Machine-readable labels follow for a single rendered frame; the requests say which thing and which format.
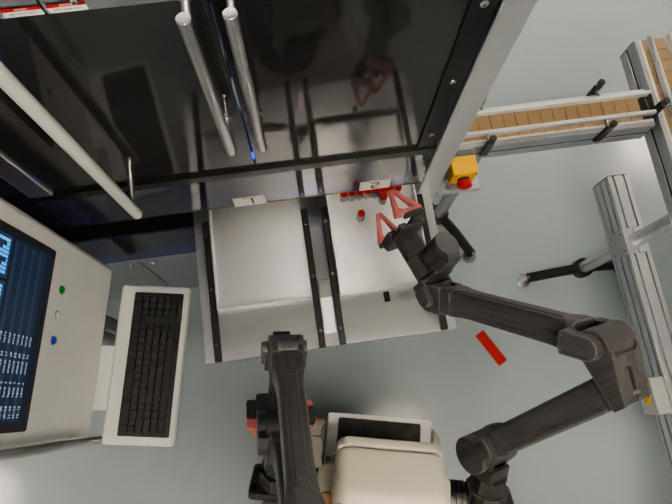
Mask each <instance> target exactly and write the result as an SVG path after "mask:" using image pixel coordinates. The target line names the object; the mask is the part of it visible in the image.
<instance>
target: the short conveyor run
mask: <svg viewBox="0 0 672 504"><path fill-rule="evenodd" d="M605 83H606V82H605V80H604V79H599V81H598V82H597V85H594V86H593V87H592V89H591V90H590V91H589V92H588V93H587V94H586V96H582V97H574V98H565V99H557V100H549V101H541V102H532V103H524V104H516V105H508V106H499V107H491V108H483V105H484V103H485V101H486V98H487V97H486V98H485V100H484V102H483V104H482V106H481V108H480V110H479V112H478V113H477V115H476V117H475V119H474V121H473V123H472V125H471V127H470V129H469V130H468V132H467V134H466V136H465V138H464V140H463V142H462V144H461V145H460V147H459V149H458V150H461V149H469V148H473V149H474V151H475V156H476V159H481V158H489V157H496V156H504V155H512V154H520V153H528V152H536V151H544V150H552V149H560V148H568V147H576V146H584V145H591V144H599V143H607V142H615V141H623V140H631V139H640V138H642V137H643V136H644V135H645V134H646V133H647V132H649V131H650V130H651V129H652V128H653V127H655V122H653V121H654V119H652V116H651V115H654V114H656V113H657V110H656V109H653V110H649V106H648V103H647V100H646V97H645V96H648V95H649V94H650V93H651V91H650V90H647V91H644V89H640V90H631V91H623V92H615V93H607V94H600V93H599V90H600V89H601V88H602V87H603V86H604V84H605Z"/></svg>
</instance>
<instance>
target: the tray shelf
mask: <svg viewBox="0 0 672 504"><path fill-rule="evenodd" d="M298 200H299V207H300V214H301V209H307V212H308V220H309V227H310V234H311V241H312V248H313V256H314V263H315V270H316V277H317V284H318V292H319V299H320V306H321V313H322V320H323V328H324V335H325V342H326V347H324V348H329V347H336V346H343V345H340V343H339V336H338V329H337V322H336V315H335V308H334V301H333V294H332V288H331V298H332V305H333V313H334V320H335V327H336V332H330V333H325V327H324V319H323V312H322V304H321V296H320V287H319V279H325V278H330V274H329V267H328V260H327V253H326V246H325V239H324V232H323V225H322V219H321V212H320V207H324V206H326V209H327V204H326V197H325V195H323V196H315V197H307V198H299V199H298ZM423 201H424V206H425V211H426V216H427V221H428V226H429V232H430V237H431V240H432V239H433V238H434V236H435V235H436V234H437V233H438V231H437V226H436V221H435V216H434V211H433V206H432V200H431V195H424V196H423ZM193 220H194V232H195V244H196V256H197V267H198V279H199V291H200V303H201V315H202V326H203V338H204V350H205V362H206V364H207V365H210V364H217V363H215V358H214V347H213V336H212V324H211V313H210V302H209V291H208V279H207V268H206V257H205V246H204V234H203V223H202V222H209V219H208V210H206V211H198V212H193ZM301 222H302V214H301ZM302 229H303V222H302ZM303 237H304V244H305V236H304V229H303ZM305 251H306V244H305ZM306 259H307V251H306ZM307 266H308V259H307ZM308 274H309V281H310V273H309V266H308ZM415 285H416V284H414V285H406V286H399V287H392V288H385V289H377V290H370V291H363V292H356V293H349V294H341V295H340V291H339V296H340V303H341V310H342V317H343V323H344V330H345V337H346V344H345V345H349V344H356V343H363V342H370V341H377V340H384V339H391V338H398V337H405V336H412V335H419V334H426V333H433V332H440V331H441V328H440V323H439V318H438V315H436V314H433V313H430V312H427V311H425V310H424V309H423V308H422V307H421V306H420V304H419V303H418V301H417V299H416V297H415V294H416V293H415V291H414V289H413V287H414V286H415ZM310 288H311V281H310ZM386 291H389V295H390V301H389V302H385V301H384V295H383V292H386ZM311 296H312V299H305V300H298V301H291V302H284V303H276V304H269V305H262V306H255V307H247V308H240V309H233V310H226V311H218V319H219V329H220V340H221V351H222V362H220V363H224V362H231V361H238V360H245V359H252V358H259V357H261V342H265V341H268V335H273V332H275V331H290V335H294V334H303V337H304V340H306V341H307V348H308V349H307V351H308V350H315V349H322V348H320V347H319V339H318V332H317V325H316V317H315V310H314V303H313V295H312V288H311ZM446 319H447V324H448V329H447V330H454V329H456V328H457V326H456V321H455V317H450V316H447V315H446ZM447 330H442V331H447Z"/></svg>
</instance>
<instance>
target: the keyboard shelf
mask: <svg viewBox="0 0 672 504"><path fill-rule="evenodd" d="M136 292H145V293H170V294H183V295H184V300H183V310H182V319H181V328H180V338H179V347H178V356H177V365H176V375H175V384H174V393H173V403H172V412H171V421H170V431H169V437H168V438H155V437H128V436H117V431H118V424H119V416H120V408H121V401H122V393H123V385H124V377H125V370H126V362H127V354H128V347H129V339H130V331H131V324H132V316H133V308H134V300H135V293H136ZM190 297H191V290H190V288H188V287H172V286H147V285H124V286H123V289H122V296H121V304H120V311H119V318H118V326H117V333H116V340H115V346H106V345H102V346H101V353H100V360H99V367H98V374H97V381H96V388H95V395H94V402H93V409H92V410H104V411H106V414H105V421H104V428H103V436H102V443H103V444H105V445H130V446H157V447H172V446H174V445H175V441H176V431H177V422H178V412H179V403H180V393H181V384H182V374H183V364H184V355H185V345H186V336H187V326H188V316H189V307H190Z"/></svg>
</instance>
